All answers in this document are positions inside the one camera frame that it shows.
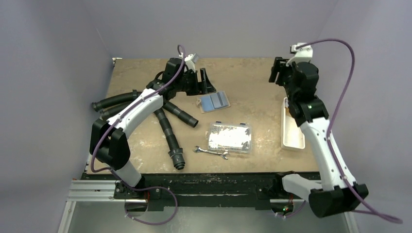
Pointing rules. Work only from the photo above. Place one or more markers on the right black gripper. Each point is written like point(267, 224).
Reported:
point(281, 73)

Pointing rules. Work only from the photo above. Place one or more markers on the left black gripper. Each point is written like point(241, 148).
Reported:
point(197, 89)

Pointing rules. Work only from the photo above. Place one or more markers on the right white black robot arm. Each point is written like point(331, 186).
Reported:
point(339, 191)

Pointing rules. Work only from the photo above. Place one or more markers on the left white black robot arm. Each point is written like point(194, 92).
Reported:
point(109, 138)

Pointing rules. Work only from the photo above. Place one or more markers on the clear plastic screw box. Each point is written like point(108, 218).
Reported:
point(231, 137)

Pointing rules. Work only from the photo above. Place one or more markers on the white plastic tray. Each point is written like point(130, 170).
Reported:
point(291, 136)

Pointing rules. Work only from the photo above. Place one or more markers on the silver open-end wrench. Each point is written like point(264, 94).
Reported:
point(223, 154)

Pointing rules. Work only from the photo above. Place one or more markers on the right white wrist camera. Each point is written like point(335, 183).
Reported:
point(301, 53)

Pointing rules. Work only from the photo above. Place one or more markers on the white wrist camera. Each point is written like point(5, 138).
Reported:
point(190, 61)
point(301, 53)

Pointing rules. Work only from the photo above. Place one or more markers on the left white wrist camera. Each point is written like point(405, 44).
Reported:
point(190, 61)

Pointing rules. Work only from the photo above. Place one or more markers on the black corrugated hose short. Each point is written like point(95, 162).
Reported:
point(180, 114)

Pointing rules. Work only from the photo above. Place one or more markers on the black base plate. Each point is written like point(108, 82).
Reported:
point(258, 190)

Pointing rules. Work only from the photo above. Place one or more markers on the aluminium frame rail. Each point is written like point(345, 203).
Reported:
point(92, 208)

